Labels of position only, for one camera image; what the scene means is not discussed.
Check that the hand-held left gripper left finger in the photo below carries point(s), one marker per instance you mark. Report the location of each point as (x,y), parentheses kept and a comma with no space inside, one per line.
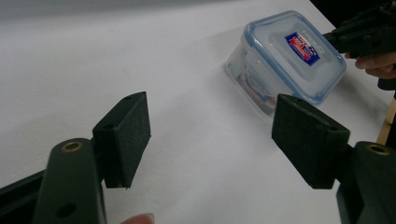
(124,140)

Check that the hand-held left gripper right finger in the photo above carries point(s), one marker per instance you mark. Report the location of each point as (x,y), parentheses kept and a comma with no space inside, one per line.
(308,143)

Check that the clear container with blue-sealed lid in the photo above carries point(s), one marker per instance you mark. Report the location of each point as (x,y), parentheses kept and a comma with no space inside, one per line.
(289,59)

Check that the wooden strip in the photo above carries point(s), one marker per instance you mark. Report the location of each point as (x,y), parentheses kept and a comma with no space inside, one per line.
(387,123)

